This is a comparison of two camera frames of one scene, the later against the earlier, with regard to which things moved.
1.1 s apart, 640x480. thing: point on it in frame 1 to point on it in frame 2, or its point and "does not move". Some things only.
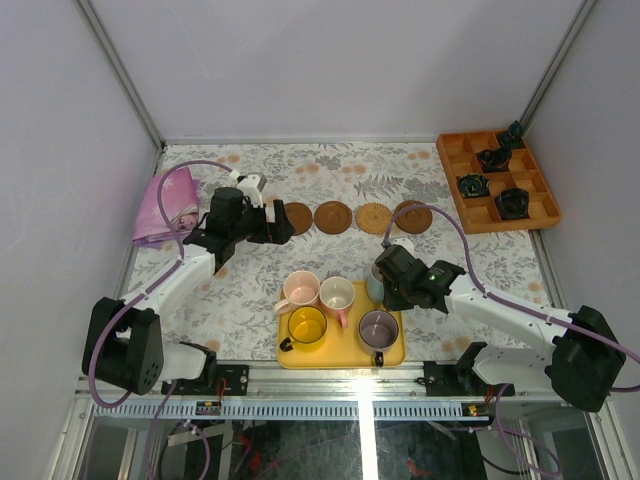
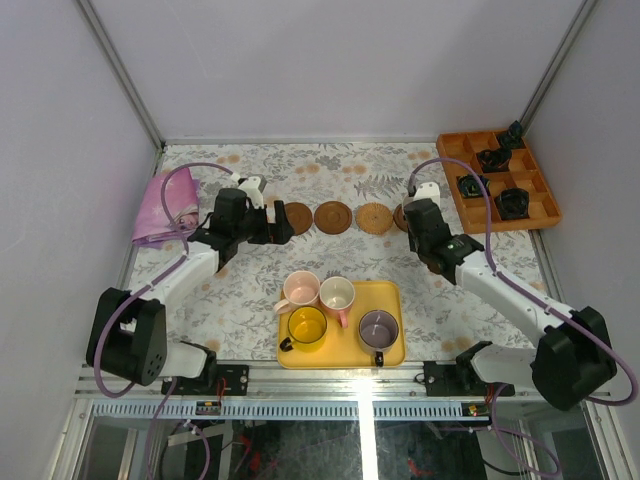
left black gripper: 270,226 does not move
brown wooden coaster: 300,216 does not move
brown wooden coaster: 333,217 does not move
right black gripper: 392,303 to 411,241
